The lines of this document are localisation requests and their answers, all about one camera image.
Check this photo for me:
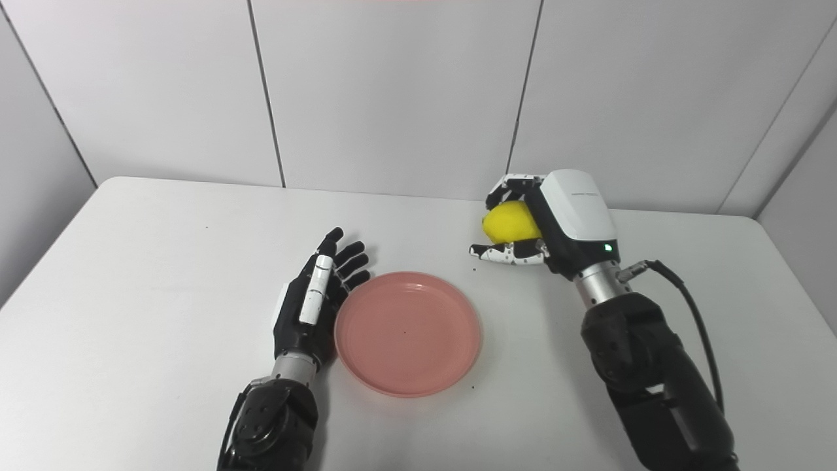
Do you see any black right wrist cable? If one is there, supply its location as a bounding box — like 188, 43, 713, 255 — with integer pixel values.
618, 260, 725, 413

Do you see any yellow lemon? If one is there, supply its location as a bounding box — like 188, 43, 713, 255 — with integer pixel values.
482, 201, 543, 244

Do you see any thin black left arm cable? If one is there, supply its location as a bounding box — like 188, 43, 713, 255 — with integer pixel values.
218, 383, 246, 471

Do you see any pink round plate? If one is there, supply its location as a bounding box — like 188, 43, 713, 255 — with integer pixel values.
333, 271, 483, 398

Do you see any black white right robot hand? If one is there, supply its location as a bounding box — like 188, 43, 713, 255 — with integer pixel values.
470, 169, 620, 279

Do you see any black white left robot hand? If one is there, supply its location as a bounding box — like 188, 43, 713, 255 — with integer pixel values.
272, 227, 371, 367

